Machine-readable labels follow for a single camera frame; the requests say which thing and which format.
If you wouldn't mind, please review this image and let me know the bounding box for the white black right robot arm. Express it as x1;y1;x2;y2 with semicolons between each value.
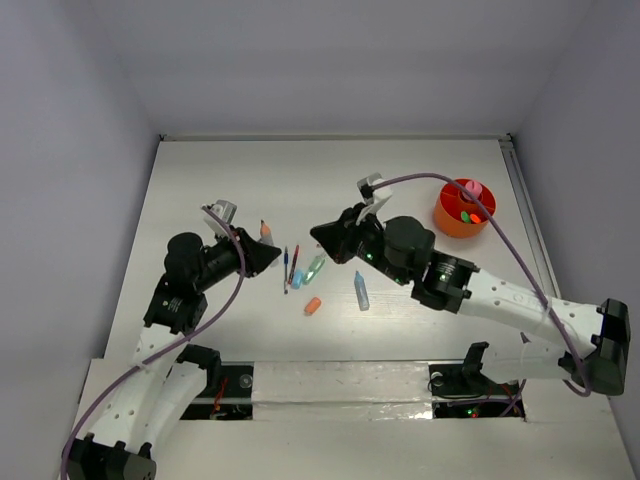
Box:
310;204;631;396

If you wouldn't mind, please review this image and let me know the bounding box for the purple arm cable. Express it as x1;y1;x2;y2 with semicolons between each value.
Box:
369;172;593;417
58;205;247;480

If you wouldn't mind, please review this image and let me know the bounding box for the blue ballpoint pen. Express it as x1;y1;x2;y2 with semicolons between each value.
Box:
283;246;289;295

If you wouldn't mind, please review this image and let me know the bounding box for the red gel pen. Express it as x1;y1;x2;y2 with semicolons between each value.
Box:
288;244;300;285

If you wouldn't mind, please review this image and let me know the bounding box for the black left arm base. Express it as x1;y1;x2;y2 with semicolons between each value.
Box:
181;363;254;421

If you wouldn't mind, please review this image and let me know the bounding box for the light blue marker cap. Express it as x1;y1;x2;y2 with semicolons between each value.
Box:
290;269;305;290

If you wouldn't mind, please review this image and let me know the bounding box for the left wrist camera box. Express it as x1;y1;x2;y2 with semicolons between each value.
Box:
201;199;237;225

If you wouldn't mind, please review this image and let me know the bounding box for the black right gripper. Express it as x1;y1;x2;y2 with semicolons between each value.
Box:
308;202;409;286

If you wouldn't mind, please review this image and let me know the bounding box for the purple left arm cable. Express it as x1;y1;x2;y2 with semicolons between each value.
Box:
58;205;247;480

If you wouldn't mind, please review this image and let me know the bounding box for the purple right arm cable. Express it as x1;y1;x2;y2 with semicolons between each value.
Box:
369;172;593;417

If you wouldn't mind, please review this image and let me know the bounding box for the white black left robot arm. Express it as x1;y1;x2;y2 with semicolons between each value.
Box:
60;227;282;479

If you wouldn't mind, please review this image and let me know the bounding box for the orange marker cap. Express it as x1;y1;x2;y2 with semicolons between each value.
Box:
303;297;322;316

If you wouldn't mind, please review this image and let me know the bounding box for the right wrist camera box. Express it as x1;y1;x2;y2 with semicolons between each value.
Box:
356;172;392;225

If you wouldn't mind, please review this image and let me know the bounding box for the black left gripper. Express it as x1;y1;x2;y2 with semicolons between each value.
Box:
194;224;280;291

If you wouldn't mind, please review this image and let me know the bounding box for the orange round organizer container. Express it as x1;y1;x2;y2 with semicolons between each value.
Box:
433;178;497;239

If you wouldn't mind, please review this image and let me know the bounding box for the blue tip clear highlighter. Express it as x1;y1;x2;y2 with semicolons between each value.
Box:
354;271;370;311

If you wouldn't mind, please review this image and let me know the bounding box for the orange tip clear highlighter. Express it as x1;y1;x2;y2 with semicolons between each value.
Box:
260;220;281;268

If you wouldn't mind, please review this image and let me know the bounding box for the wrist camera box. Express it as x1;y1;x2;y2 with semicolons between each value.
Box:
201;199;237;225
356;172;392;225

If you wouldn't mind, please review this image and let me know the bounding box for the mint green highlighter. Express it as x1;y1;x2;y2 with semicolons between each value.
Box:
303;252;327;285

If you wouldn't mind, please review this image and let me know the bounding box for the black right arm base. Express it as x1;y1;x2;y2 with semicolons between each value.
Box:
427;342;526;419

